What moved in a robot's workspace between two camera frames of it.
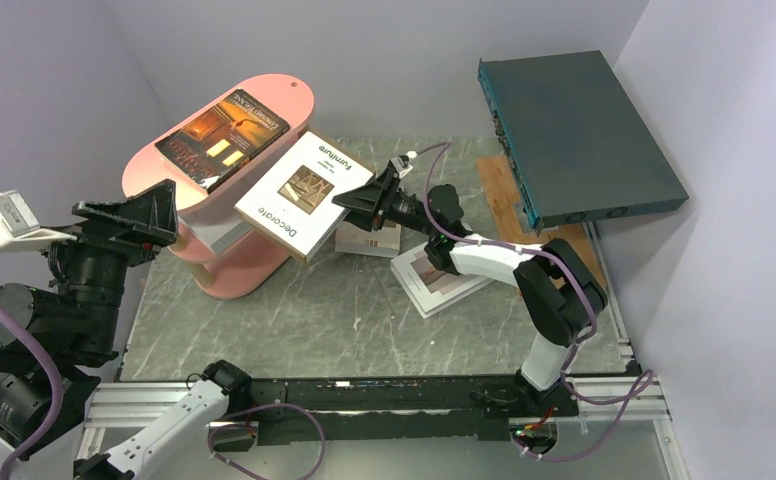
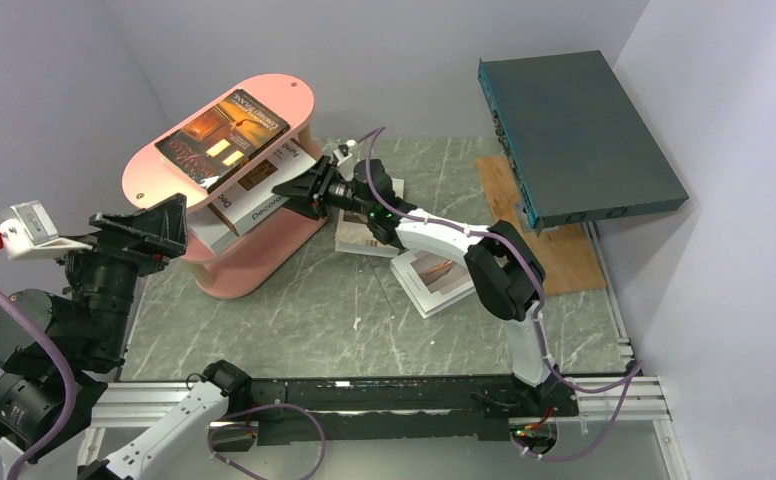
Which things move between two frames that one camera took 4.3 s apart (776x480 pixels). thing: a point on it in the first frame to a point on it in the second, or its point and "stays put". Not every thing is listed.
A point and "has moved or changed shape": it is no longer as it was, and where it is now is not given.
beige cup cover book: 353,239 stays put
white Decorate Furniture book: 293,205 has moved or changed shape
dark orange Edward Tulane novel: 217,143 stays put
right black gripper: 371,204 to 306,194
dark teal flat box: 579,147 stays put
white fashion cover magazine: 432,288 stays put
